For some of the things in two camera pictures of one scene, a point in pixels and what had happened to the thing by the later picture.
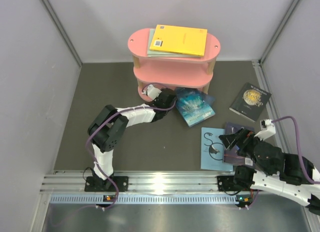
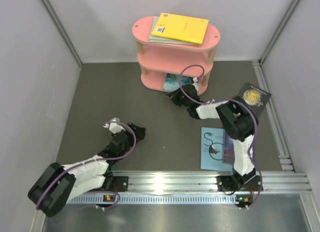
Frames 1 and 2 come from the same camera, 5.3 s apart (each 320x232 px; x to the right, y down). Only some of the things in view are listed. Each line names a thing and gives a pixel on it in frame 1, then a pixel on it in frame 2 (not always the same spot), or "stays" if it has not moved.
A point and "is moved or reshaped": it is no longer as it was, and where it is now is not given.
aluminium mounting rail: (140, 181) stays
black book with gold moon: (250, 102) stays
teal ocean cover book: (194, 105) is moved or reshaped
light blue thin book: (212, 150) stays
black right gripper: (244, 137) → (174, 96)
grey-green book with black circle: (151, 53) → (159, 39)
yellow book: (178, 39) → (180, 28)
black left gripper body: (173, 102) → (130, 141)
